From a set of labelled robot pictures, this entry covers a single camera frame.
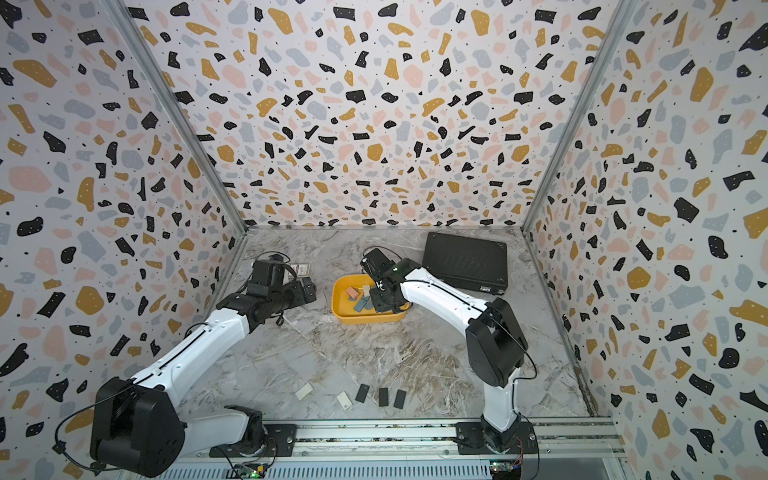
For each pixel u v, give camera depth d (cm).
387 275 62
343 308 97
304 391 81
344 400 80
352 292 100
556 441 75
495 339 48
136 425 39
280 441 73
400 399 81
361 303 100
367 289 100
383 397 81
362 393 82
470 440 73
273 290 66
